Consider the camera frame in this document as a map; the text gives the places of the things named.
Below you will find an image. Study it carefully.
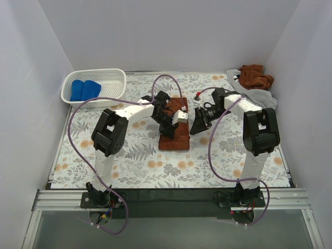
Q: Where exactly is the grey cloth in corner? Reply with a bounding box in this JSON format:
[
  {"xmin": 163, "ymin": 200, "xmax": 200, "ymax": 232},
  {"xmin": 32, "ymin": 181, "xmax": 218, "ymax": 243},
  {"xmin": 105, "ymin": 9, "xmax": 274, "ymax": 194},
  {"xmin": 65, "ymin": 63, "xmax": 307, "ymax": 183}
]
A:
[{"xmin": 226, "ymin": 70, "xmax": 278, "ymax": 110}]

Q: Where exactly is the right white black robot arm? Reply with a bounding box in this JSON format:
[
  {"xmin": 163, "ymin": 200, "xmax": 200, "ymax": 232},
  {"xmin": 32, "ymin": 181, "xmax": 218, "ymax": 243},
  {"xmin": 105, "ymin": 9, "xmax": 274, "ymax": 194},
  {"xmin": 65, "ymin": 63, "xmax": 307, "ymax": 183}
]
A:
[{"xmin": 189, "ymin": 88, "xmax": 280, "ymax": 208}]

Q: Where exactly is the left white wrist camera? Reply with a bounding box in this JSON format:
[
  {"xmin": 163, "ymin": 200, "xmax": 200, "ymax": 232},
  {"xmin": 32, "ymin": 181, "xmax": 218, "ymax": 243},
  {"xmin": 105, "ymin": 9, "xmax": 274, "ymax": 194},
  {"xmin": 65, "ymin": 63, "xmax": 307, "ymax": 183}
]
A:
[{"xmin": 172, "ymin": 110, "xmax": 188, "ymax": 125}]

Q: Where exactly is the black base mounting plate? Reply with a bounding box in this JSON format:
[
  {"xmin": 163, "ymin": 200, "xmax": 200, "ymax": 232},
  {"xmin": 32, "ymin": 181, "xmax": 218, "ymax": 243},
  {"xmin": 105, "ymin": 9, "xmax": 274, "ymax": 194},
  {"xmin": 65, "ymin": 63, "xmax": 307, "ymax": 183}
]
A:
[{"xmin": 80, "ymin": 188, "xmax": 266, "ymax": 219}]

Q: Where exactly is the left blue rolled towel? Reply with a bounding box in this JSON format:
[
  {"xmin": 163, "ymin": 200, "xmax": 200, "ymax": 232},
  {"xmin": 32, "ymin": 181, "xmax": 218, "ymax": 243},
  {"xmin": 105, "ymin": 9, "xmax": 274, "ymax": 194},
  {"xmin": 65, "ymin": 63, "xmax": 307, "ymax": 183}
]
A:
[{"xmin": 70, "ymin": 79, "xmax": 84, "ymax": 102}]

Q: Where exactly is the brown towel pile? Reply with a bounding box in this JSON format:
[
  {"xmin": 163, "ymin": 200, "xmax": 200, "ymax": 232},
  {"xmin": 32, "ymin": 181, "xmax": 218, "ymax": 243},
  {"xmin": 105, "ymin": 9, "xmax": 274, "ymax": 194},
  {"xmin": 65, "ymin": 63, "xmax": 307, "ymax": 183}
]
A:
[{"xmin": 239, "ymin": 64, "xmax": 274, "ymax": 90}]

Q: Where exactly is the blue rolled towel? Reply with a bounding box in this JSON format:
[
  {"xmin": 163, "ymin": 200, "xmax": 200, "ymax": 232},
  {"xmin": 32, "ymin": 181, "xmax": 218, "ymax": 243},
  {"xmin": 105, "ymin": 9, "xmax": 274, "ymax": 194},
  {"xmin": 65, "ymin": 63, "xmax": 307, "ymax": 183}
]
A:
[
  {"xmin": 70, "ymin": 79, "xmax": 84, "ymax": 102},
  {"xmin": 81, "ymin": 80, "xmax": 101, "ymax": 101}
]

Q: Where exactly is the aluminium frame rail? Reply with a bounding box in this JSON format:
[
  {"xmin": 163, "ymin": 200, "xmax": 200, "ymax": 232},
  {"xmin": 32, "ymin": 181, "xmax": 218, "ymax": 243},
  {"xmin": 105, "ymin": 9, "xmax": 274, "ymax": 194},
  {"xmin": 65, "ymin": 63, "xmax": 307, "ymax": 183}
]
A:
[{"xmin": 33, "ymin": 188, "xmax": 311, "ymax": 211}]

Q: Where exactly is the right blue rolled towel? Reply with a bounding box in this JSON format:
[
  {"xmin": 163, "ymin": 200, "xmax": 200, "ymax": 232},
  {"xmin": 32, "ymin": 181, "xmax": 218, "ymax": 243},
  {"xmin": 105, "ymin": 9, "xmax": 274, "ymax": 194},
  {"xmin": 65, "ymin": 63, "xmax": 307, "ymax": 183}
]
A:
[{"xmin": 81, "ymin": 80, "xmax": 101, "ymax": 101}]

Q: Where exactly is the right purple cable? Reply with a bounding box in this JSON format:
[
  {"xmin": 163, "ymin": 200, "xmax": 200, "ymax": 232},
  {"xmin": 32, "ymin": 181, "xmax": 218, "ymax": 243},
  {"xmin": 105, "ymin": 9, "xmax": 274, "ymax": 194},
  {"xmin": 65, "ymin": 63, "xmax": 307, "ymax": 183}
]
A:
[{"xmin": 197, "ymin": 87, "xmax": 270, "ymax": 227}]

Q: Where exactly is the floral patterned table mat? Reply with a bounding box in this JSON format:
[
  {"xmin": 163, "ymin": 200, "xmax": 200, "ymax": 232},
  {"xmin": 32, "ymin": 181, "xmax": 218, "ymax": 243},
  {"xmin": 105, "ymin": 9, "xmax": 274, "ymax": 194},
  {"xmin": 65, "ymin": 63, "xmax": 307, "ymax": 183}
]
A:
[{"xmin": 50, "ymin": 72, "xmax": 291, "ymax": 189}]

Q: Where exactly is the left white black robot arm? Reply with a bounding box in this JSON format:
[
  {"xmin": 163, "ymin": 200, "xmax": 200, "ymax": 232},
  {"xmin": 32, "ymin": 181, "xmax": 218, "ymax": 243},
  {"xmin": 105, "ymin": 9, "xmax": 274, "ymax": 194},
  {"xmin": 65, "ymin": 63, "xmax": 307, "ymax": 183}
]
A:
[{"xmin": 86, "ymin": 91, "xmax": 178, "ymax": 208}]

